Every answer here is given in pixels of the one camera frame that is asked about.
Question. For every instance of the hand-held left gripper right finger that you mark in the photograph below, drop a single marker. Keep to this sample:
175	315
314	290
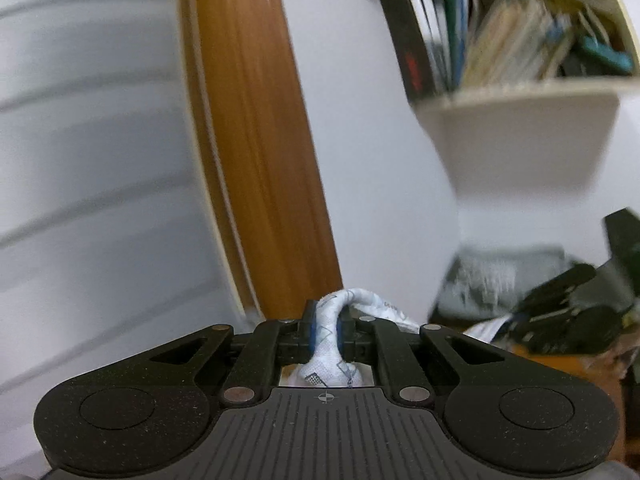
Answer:
341	330

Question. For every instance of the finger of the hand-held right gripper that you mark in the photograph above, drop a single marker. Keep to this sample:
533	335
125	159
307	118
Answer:
575	330
555	287

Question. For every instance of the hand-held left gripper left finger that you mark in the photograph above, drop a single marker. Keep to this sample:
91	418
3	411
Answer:
310	330

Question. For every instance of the white patterned shirt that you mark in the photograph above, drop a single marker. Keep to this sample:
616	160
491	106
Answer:
327	340

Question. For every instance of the grey printed sweatshirt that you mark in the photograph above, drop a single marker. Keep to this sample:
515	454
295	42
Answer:
480	280

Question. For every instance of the teal object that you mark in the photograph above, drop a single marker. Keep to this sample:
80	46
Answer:
610	57

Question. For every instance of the row of books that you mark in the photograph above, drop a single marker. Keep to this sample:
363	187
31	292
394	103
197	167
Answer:
510	35

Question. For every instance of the grey window blind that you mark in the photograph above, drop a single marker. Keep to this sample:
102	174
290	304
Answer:
100	160

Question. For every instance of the white wall shelf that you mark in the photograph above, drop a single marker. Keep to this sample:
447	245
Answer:
525	135

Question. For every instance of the wooden window frame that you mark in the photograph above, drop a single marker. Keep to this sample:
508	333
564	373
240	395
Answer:
250	135

